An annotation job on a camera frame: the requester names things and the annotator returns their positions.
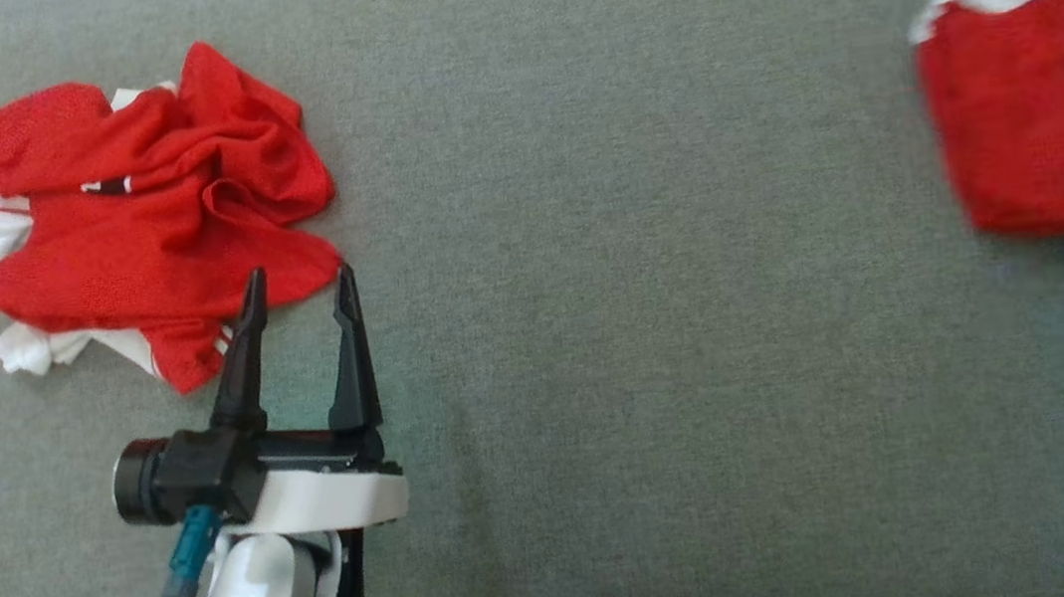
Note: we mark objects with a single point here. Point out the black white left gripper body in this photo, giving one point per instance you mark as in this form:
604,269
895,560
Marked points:
324,497

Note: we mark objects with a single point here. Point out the grey fabric sofa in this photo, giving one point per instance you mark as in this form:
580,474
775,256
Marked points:
640,276

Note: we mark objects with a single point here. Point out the red white jersey shirt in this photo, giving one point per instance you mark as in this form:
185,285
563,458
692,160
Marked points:
132,214

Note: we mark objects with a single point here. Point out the red white shorts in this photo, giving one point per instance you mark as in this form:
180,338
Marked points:
1042,110

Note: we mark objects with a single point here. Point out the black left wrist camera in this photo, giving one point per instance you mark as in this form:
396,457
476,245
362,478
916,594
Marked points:
182,479

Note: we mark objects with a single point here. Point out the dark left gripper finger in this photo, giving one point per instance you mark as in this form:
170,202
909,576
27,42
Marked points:
355,369
243,371

